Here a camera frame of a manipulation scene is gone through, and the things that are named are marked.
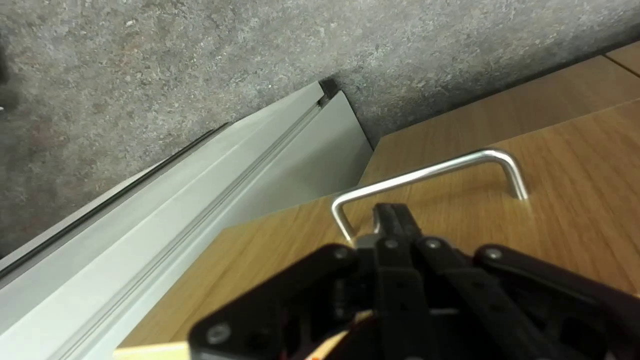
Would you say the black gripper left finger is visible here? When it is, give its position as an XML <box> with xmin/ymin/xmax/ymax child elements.
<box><xmin>188</xmin><ymin>202</ymin><xmax>405</xmax><ymax>360</ymax></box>

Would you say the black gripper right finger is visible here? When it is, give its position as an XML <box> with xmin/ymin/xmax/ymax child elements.
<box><xmin>395</xmin><ymin>204</ymin><xmax>640</xmax><ymax>360</ymax></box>

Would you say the metal drawer handle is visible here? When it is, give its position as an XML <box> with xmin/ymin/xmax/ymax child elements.
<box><xmin>330</xmin><ymin>147</ymin><xmax>529</xmax><ymax>248</ymax></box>

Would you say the wooden drawer front panel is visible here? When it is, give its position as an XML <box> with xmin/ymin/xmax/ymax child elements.
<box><xmin>361</xmin><ymin>37</ymin><xmax>640</xmax><ymax>179</ymax></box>

